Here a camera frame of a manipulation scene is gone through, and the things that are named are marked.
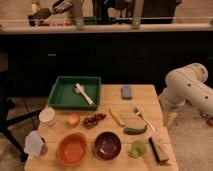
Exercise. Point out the dark purple bowl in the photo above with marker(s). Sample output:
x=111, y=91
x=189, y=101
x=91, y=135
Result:
x=107, y=146

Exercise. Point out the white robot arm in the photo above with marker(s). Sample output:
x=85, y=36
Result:
x=187, y=84

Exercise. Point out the blue sponge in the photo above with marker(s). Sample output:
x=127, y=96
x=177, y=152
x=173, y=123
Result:
x=126, y=92

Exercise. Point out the white spatula in tray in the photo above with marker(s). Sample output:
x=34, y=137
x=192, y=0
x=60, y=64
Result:
x=80, y=89

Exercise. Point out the yellow banana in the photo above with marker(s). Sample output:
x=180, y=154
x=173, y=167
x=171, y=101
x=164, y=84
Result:
x=117, y=118

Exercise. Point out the bunch of red grapes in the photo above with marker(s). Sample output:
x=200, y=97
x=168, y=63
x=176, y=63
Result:
x=92, y=121

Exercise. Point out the silver fork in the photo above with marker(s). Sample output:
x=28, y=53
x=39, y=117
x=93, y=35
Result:
x=140, y=114

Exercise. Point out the green plastic tray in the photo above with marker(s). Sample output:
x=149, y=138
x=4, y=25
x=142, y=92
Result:
x=64, y=94

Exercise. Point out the orange peach fruit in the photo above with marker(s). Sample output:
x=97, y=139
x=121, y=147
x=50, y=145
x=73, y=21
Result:
x=73, y=119

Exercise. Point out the green cup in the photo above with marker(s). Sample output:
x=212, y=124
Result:
x=138, y=149

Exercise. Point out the orange bowl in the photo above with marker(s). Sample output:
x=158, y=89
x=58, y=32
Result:
x=72, y=149

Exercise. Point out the black brush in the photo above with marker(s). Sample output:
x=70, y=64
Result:
x=157, y=147

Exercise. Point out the clear plastic container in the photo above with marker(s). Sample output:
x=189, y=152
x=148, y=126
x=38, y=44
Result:
x=35, y=145

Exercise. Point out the black office chair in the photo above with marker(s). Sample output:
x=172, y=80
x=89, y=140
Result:
x=7, y=104

